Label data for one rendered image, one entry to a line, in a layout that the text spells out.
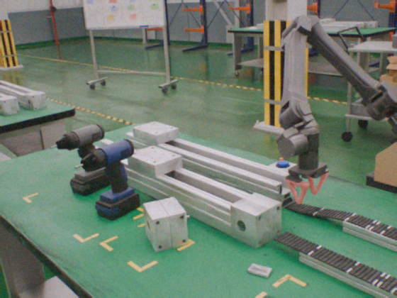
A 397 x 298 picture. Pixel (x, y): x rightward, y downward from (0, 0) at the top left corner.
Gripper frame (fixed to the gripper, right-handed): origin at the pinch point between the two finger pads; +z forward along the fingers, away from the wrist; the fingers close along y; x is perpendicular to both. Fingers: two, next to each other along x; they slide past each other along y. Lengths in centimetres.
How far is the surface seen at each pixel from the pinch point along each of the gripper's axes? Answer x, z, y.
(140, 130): -75, -7, 3
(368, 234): 20.0, 3.8, 2.4
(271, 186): -9.0, -1.9, 4.5
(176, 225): -14.8, -0.7, 36.2
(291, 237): 7.6, 2.4, 18.0
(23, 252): -110, 43, 46
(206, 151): -44.7, -2.7, -4.0
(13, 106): -202, 0, 5
